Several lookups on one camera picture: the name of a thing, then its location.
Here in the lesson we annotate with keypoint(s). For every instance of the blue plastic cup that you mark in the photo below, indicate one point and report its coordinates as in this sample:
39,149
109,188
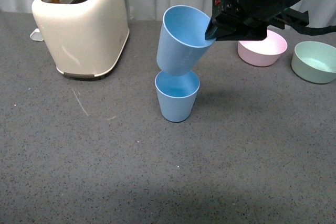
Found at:
182,40
176,94

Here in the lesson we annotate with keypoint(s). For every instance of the pink plastic bowl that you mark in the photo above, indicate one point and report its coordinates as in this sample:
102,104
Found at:
262,53

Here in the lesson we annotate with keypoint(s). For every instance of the green plastic bowl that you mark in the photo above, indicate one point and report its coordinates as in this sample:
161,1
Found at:
314,62

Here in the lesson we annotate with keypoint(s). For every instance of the cream white toaster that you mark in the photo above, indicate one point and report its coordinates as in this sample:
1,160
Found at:
85,39

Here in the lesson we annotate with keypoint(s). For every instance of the white toaster lever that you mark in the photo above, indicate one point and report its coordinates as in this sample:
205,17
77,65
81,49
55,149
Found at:
36,35

